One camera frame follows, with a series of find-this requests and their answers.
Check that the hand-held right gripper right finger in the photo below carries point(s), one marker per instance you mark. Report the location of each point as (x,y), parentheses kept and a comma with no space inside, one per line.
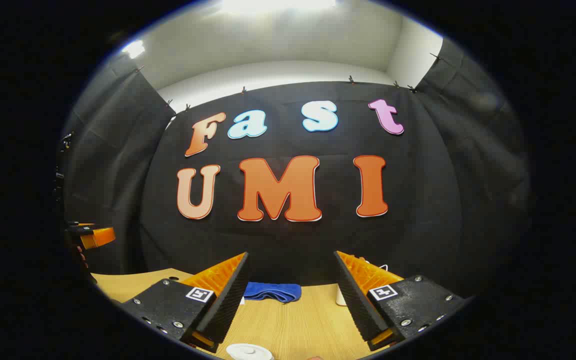
(360,310)

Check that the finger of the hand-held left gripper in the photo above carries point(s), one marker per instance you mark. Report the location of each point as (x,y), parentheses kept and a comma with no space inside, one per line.
(82,231)
(80,224)

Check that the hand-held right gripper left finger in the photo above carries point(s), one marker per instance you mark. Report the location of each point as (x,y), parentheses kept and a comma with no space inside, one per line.
(228,310)

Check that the white teacup lid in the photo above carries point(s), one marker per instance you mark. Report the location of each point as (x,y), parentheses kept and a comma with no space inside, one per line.
(248,352)

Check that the blue towel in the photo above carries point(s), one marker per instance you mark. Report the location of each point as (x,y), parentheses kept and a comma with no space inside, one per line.
(273,291)

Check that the small ceiling light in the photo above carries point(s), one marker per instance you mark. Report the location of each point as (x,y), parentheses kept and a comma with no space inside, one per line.
(134,48)

